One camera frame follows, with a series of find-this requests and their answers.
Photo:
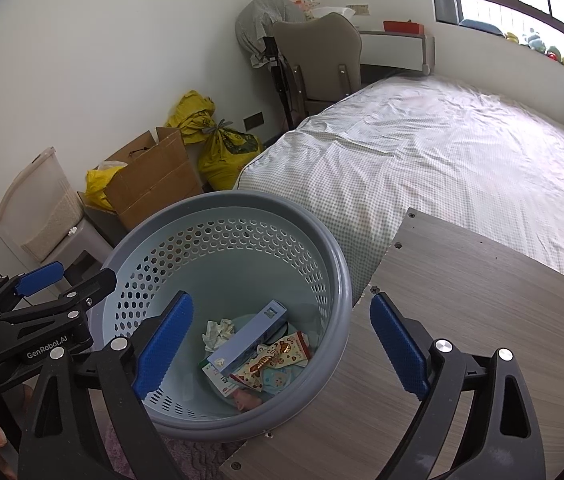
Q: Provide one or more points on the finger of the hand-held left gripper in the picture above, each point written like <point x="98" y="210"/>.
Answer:
<point x="91" y="287"/>
<point x="36" y="280"/>

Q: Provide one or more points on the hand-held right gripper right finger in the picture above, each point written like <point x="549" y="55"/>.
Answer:
<point x="399" y="350"/>

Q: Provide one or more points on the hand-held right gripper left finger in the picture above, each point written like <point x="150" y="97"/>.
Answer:
<point x="161" y="350"/>

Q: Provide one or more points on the cream paper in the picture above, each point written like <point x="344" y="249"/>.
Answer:
<point x="217" y="334"/>

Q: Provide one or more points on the blue cartoon rabbit box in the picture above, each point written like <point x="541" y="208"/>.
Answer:
<point x="247" y="340"/>

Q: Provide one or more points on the pink pig toy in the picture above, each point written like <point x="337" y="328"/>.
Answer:
<point x="247" y="401"/>

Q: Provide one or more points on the red patterned snack packet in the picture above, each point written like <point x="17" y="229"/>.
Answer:
<point x="272" y="360"/>

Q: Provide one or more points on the blue-grey perforated plastic basket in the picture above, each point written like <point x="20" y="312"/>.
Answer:
<point x="242" y="260"/>

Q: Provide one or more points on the grey plastic stool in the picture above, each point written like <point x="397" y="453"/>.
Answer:
<point x="84" y="250"/>

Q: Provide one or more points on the translucent white storage bin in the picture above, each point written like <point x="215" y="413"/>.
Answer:
<point x="36" y="205"/>

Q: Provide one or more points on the small yellow plastic bag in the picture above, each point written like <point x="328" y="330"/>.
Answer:
<point x="101" y="185"/>

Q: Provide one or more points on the brown cardboard box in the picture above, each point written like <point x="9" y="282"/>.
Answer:
<point x="156" y="185"/>

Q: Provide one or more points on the yellow plastic bag with ribbon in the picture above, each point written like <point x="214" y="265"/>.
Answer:
<point x="229" y="160"/>

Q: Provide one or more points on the bed with checked sheet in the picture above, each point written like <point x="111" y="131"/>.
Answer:
<point x="437" y="160"/>

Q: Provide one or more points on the grey-brown upholstered chair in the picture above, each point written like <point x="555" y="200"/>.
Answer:
<point x="322" y="60"/>

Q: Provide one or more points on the grey garment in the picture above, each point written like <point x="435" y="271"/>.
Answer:
<point x="262" y="20"/>

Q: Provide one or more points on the blue cushion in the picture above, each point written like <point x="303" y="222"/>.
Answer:
<point x="479" y="26"/>

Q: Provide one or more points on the row of plush toys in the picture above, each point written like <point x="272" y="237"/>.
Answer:
<point x="552" y="52"/>

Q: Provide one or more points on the white tissue box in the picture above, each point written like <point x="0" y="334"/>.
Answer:
<point x="334" y="12"/>

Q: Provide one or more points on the dark wall socket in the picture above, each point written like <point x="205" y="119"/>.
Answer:
<point x="253" y="121"/>

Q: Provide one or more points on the white wall desk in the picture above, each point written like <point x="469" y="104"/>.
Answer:
<point x="392" y="52"/>

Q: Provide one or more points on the beige wall outlet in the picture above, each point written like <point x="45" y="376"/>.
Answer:
<point x="359" y="10"/>

